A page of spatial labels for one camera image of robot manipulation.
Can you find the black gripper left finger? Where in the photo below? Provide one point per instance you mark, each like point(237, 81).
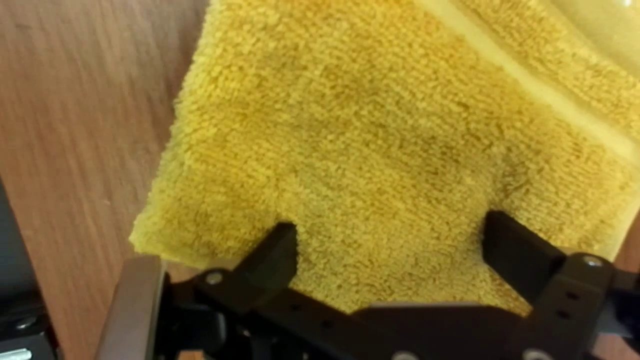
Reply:
point(271, 261)

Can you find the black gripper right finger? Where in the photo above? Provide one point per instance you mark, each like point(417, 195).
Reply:
point(517, 257)

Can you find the yellow terry towel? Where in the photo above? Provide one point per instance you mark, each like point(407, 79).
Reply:
point(366, 133)

